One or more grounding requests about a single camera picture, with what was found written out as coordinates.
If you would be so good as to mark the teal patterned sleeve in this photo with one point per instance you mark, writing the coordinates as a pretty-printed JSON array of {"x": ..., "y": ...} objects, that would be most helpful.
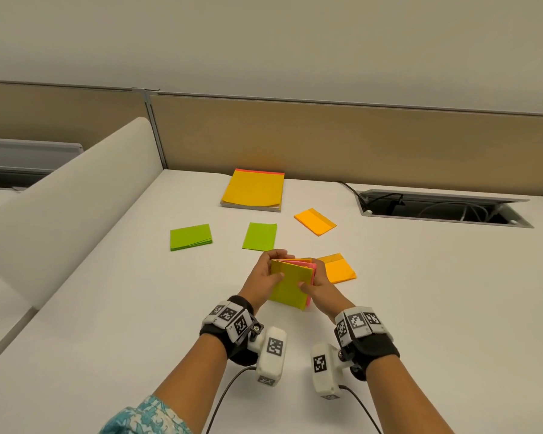
[{"x": 145, "y": 418}]

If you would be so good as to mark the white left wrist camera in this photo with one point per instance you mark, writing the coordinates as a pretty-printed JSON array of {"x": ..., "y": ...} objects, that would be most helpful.
[{"x": 271, "y": 357}]

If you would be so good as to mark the beige partition panel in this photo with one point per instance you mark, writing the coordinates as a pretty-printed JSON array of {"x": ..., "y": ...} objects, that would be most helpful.
[
  {"x": 353, "y": 144},
  {"x": 54, "y": 112}
]

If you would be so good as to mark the white desk divider panel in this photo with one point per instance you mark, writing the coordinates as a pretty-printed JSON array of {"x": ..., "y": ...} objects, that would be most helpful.
[{"x": 68, "y": 207}]

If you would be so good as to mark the person's right thumb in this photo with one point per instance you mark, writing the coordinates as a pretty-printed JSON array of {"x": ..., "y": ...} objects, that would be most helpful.
[{"x": 306, "y": 287}]

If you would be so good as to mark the grey box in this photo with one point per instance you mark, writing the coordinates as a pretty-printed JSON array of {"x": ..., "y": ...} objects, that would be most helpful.
[{"x": 22, "y": 155}]

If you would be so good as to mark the orange folded paper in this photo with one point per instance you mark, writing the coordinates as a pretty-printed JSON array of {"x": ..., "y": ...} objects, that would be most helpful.
[
  {"x": 340, "y": 269},
  {"x": 315, "y": 221}
]

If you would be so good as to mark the stack of coloured papers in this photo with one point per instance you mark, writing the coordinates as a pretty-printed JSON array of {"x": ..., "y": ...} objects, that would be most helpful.
[{"x": 290, "y": 284}]

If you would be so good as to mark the orange paper pad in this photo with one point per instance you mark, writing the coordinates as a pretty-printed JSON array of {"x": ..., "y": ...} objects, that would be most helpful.
[{"x": 253, "y": 188}]

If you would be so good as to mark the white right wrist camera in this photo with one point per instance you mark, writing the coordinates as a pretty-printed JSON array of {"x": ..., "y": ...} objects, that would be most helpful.
[{"x": 324, "y": 370}]

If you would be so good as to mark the person's right forearm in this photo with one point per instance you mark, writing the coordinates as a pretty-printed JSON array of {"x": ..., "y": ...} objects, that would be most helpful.
[{"x": 407, "y": 397}]

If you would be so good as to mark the grey partition post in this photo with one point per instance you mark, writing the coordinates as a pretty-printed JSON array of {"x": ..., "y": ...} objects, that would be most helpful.
[{"x": 153, "y": 126}]

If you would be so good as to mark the person's left forearm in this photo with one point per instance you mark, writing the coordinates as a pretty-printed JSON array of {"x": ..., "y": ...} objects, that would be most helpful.
[{"x": 194, "y": 379}]

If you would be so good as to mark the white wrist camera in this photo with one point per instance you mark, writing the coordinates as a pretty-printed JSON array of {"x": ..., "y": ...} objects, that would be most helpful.
[
  {"x": 271, "y": 357},
  {"x": 324, "y": 370}
]

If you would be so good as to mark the person's left thumb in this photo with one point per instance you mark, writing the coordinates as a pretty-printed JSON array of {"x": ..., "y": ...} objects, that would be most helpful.
[{"x": 272, "y": 280}]

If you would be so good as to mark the person's left hand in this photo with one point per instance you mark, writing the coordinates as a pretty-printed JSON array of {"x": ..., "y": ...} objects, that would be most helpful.
[{"x": 254, "y": 284}]

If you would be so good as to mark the person's right hand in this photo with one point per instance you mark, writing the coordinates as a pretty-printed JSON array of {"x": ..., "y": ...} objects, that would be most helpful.
[{"x": 328, "y": 296}]

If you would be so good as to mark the green folded paper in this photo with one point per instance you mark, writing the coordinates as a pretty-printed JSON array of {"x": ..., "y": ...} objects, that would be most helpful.
[
  {"x": 259, "y": 236},
  {"x": 191, "y": 237}
]

